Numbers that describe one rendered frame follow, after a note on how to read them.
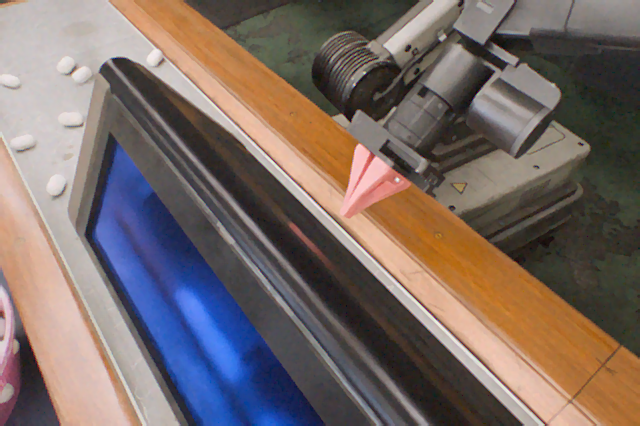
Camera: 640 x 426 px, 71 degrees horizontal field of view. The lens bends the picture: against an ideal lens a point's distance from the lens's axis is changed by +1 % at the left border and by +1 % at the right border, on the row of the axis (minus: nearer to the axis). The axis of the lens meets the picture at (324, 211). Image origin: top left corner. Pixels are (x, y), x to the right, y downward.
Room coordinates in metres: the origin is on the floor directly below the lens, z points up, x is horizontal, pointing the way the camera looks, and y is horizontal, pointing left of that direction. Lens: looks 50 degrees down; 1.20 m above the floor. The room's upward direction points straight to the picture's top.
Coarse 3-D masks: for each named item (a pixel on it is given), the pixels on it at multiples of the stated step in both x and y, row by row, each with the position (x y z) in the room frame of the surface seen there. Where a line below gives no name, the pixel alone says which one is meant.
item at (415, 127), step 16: (416, 96) 0.37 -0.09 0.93; (400, 112) 0.37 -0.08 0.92; (416, 112) 0.36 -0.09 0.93; (432, 112) 0.36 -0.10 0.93; (448, 112) 0.36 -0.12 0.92; (384, 128) 0.36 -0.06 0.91; (400, 128) 0.35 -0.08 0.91; (416, 128) 0.35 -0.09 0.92; (432, 128) 0.35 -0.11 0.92; (448, 128) 0.36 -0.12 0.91; (400, 144) 0.33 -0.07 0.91; (416, 144) 0.34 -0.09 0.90; (432, 144) 0.34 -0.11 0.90; (400, 160) 0.35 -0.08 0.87; (416, 160) 0.31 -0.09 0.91
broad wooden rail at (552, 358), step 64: (128, 0) 0.96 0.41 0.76; (192, 64) 0.72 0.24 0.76; (256, 64) 0.71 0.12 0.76; (256, 128) 0.55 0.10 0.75; (320, 128) 0.53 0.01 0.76; (320, 192) 0.41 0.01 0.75; (384, 256) 0.31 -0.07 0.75; (448, 256) 0.30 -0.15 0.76; (448, 320) 0.23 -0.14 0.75; (512, 320) 0.22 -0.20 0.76; (576, 320) 0.22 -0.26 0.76; (512, 384) 0.16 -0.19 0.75; (576, 384) 0.15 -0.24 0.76
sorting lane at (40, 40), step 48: (48, 0) 1.00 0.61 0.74; (96, 0) 1.01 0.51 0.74; (0, 48) 0.80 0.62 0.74; (48, 48) 0.80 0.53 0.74; (96, 48) 0.80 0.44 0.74; (144, 48) 0.81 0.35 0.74; (0, 96) 0.65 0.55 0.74; (48, 96) 0.65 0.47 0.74; (192, 96) 0.65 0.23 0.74; (48, 144) 0.52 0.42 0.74; (48, 192) 0.42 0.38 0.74; (96, 288) 0.27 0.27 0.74; (144, 384) 0.16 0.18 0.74
